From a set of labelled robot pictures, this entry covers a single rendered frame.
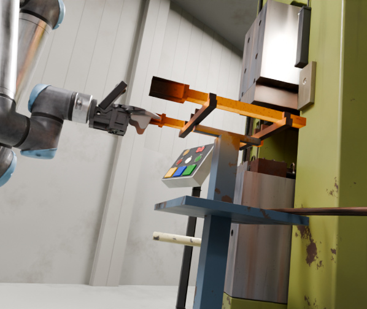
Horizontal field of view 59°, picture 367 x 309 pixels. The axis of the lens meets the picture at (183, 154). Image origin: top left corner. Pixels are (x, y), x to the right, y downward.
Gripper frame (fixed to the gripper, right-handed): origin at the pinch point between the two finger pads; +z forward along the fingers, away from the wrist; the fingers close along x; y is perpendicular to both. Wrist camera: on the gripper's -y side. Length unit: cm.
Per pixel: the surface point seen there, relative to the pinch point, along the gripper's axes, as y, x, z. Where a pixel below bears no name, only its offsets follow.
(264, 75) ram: -37, -19, 46
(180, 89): -0.5, 24.5, 1.7
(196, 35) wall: -248, -313, 79
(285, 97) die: -32, -23, 60
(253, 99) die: -28, -25, 45
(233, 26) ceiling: -275, -303, 131
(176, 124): 0.8, 1.7, 6.7
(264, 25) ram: -63, -21, 45
